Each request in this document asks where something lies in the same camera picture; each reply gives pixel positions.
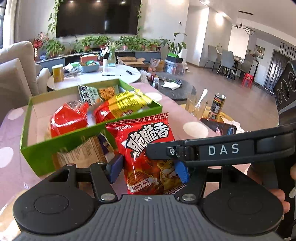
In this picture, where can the white tissue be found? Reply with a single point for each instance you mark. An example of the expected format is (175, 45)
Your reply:
(170, 84)

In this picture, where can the shiny red snack packet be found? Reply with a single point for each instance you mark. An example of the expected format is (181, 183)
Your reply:
(67, 120)

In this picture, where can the pink dotted tablecloth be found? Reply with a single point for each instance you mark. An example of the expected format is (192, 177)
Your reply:
(13, 171)

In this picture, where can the green black box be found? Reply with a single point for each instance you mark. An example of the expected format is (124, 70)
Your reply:
(174, 58)

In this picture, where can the black gold drink can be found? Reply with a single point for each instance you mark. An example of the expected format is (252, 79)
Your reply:
(217, 106)

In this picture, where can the row of potted green plants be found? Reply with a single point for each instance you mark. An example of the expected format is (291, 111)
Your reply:
(54, 47)

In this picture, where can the red plastic stool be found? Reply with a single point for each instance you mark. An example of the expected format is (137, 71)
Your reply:
(247, 80)

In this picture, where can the dark ornate door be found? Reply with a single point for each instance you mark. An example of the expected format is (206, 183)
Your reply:
(275, 69)

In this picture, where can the dark round table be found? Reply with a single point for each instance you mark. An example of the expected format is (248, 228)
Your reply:
(182, 92)

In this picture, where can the yellow canister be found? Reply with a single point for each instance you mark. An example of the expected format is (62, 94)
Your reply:
(57, 74)

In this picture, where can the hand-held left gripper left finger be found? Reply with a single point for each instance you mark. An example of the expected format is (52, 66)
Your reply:
(116, 168)

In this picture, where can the blue basket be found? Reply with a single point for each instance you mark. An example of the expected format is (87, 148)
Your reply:
(89, 68)

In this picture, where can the glass vase with plant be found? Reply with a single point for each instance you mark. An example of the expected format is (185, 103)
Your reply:
(111, 55)

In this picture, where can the orange plastic bag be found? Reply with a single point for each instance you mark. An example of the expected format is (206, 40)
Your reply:
(157, 64)

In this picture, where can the smartphone in red case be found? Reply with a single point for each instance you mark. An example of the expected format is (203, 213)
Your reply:
(215, 126)

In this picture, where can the white round table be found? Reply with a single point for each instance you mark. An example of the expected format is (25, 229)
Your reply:
(115, 78)

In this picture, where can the clear storage box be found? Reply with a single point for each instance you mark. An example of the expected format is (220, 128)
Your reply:
(175, 68)

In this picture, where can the grey television cabinet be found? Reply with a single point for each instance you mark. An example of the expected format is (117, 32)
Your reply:
(148, 55)

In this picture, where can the yellow wooden side table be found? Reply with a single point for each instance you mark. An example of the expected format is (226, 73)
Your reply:
(223, 115)

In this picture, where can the white cup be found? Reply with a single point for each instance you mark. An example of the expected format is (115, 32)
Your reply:
(105, 63)

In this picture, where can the black wall television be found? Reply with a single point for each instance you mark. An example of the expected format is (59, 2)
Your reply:
(97, 18)

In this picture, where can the orange tissue box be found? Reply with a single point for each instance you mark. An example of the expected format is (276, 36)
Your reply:
(89, 58)

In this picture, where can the yellow red striped snack packet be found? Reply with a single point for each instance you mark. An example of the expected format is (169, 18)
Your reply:
(124, 104)

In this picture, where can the green snack packet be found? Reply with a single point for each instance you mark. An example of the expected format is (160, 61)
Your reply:
(89, 93)

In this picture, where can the person's right hand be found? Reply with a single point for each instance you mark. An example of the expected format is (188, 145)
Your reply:
(283, 201)

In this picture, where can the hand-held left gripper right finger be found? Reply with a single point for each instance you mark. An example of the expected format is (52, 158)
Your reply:
(182, 173)

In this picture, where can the red checkered-edge snack packet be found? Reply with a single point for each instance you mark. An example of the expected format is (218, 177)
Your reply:
(143, 139)

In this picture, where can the beige paper snack packet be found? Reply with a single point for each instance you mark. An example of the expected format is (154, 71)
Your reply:
(81, 153)

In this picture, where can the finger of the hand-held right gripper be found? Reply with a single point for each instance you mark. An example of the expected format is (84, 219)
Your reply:
(201, 150)

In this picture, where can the white spoon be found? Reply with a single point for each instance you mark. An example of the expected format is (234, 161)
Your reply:
(203, 93)

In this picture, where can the dining table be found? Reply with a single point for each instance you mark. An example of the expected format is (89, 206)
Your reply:
(242, 60)

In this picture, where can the green cardboard box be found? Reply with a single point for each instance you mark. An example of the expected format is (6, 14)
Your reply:
(37, 155)

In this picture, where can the beige sofa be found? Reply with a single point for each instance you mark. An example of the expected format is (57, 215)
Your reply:
(16, 76)

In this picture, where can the black pen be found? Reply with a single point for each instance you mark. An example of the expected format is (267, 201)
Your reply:
(111, 74)

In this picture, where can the tall leafy plant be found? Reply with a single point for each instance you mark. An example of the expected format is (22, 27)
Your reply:
(173, 44)

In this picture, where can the glass mug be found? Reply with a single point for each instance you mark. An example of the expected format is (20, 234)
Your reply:
(195, 109)

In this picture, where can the red flower plant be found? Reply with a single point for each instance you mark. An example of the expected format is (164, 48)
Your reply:
(40, 42)

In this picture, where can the grey dining chair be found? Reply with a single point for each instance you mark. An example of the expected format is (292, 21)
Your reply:
(214, 54)
(227, 60)

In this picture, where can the open cardboard box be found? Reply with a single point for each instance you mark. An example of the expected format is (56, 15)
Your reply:
(129, 60)

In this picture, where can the clear plastic bag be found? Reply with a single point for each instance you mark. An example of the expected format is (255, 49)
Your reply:
(144, 76)

